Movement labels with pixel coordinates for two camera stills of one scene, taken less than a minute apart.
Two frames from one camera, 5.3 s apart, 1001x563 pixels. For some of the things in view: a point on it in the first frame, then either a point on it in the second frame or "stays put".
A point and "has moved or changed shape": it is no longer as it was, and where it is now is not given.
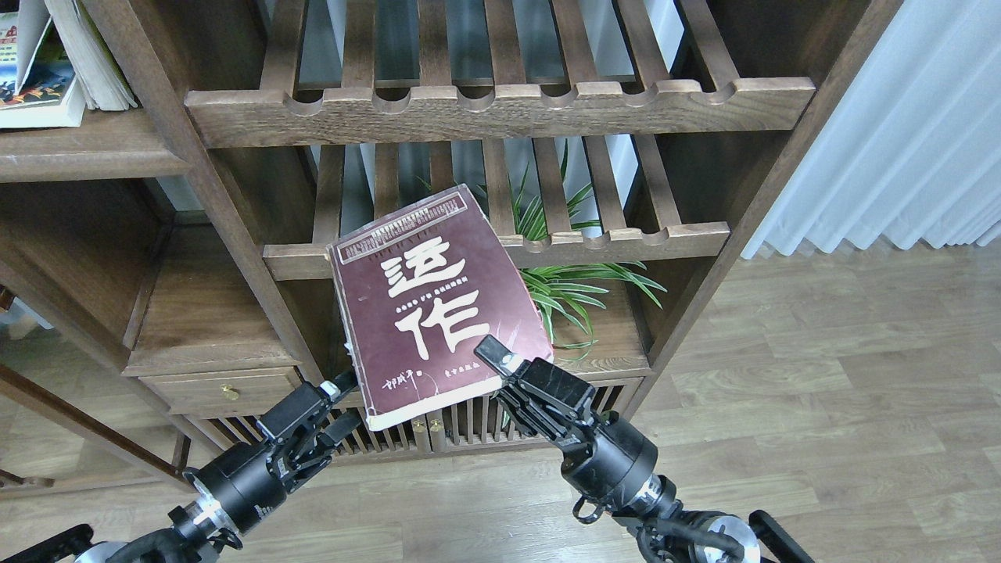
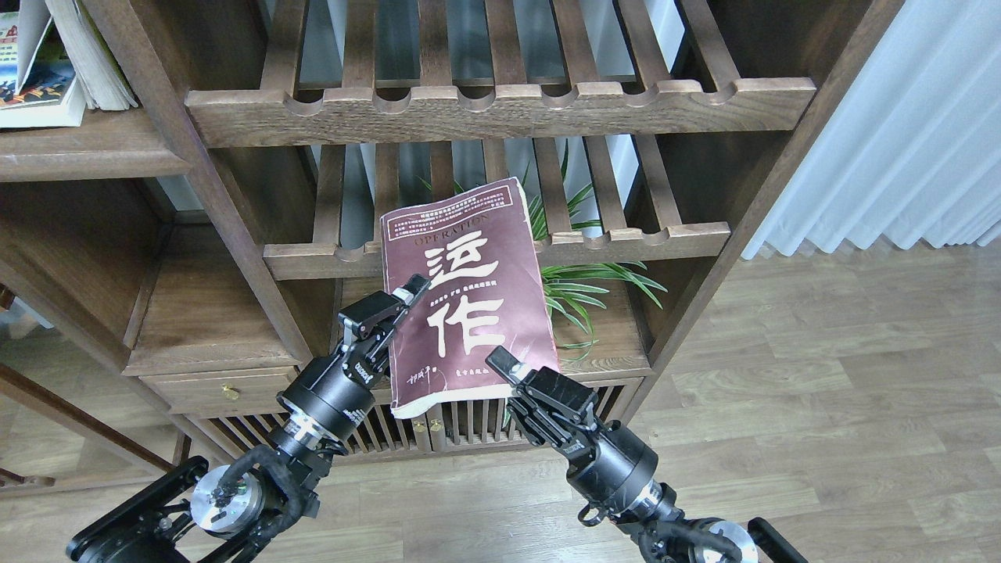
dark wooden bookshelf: [174, 174] stays put
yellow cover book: [103, 84] stays put
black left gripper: [249, 483] -> [334, 393]
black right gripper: [603, 459] stays put
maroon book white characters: [421, 292] has moved or changed shape
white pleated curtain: [914, 155] stays put
